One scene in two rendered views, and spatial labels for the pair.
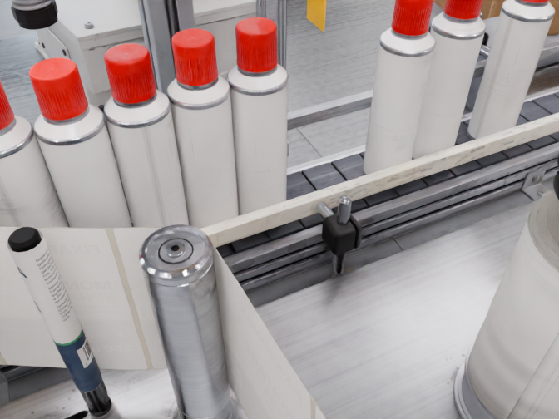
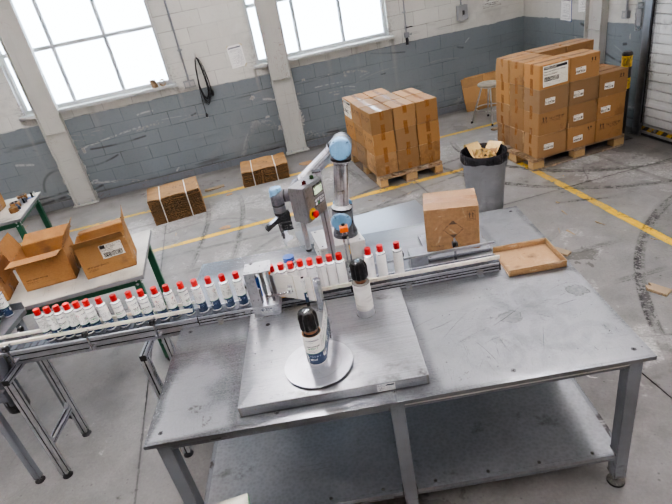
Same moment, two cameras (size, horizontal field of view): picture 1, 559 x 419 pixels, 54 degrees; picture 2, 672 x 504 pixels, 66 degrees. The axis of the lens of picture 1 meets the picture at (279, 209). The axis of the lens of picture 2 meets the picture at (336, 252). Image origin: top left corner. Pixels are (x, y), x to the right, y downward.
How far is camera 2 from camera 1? 2.27 m
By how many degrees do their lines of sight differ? 26
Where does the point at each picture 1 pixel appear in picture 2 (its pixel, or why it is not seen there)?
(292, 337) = (339, 302)
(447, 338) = not seen: hidden behind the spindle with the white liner
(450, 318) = not seen: hidden behind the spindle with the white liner
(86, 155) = (311, 270)
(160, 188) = (323, 277)
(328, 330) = (345, 302)
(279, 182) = (344, 279)
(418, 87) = (370, 263)
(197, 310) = (317, 286)
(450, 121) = (382, 270)
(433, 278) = not seen: hidden behind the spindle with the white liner
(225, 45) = (356, 250)
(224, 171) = (333, 275)
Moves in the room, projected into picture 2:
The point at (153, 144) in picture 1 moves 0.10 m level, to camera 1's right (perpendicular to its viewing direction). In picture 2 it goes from (321, 270) to (339, 271)
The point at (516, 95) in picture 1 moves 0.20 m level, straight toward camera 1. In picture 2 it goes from (398, 266) to (372, 283)
